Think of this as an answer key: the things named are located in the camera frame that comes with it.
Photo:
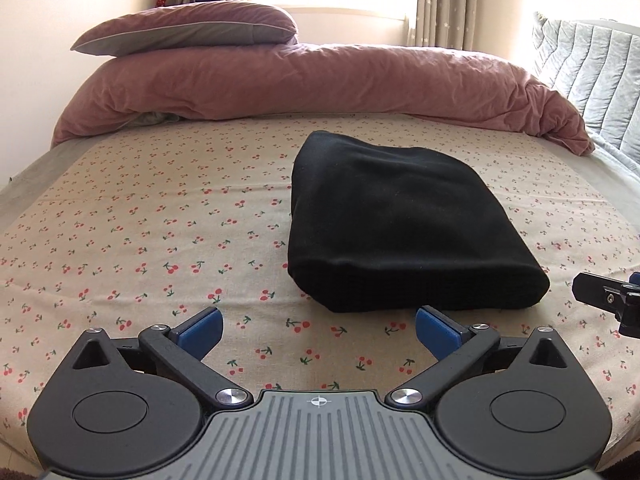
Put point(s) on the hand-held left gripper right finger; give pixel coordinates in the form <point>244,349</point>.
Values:
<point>436,332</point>

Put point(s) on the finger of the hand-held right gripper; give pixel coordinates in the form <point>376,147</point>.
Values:
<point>605,297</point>

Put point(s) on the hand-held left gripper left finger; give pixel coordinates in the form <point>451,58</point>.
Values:
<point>201,332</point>

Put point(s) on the black pants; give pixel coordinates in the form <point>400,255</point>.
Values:
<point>400,220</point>

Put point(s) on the cherry print bed sheet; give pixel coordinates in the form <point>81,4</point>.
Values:
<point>150,240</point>

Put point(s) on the grey cloth under duvet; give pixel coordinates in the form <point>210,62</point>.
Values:
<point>152,119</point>

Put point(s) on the grey mattress cover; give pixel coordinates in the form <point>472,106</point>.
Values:
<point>22,184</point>

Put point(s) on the grey quilted blanket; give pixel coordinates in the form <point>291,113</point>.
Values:
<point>590,65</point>

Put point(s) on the pink duvet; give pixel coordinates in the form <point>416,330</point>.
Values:
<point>310,82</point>

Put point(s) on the pink and grey pillow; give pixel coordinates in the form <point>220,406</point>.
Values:
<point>195,27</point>

